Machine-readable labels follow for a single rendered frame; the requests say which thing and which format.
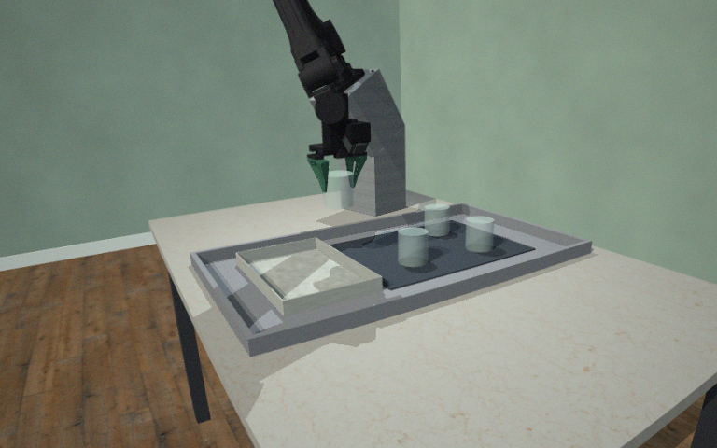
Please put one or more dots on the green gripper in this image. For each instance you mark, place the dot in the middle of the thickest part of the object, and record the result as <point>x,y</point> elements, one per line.
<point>321,166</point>

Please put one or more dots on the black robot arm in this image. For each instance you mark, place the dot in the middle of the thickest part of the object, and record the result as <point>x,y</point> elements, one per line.
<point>331,107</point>

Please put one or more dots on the clear glass jar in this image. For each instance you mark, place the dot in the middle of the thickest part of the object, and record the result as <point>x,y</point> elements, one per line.
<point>479,234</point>
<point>413,246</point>
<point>340,190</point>
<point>437,219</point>

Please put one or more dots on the white shallow tray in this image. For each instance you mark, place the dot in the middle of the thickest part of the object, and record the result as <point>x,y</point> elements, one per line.
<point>286,271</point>

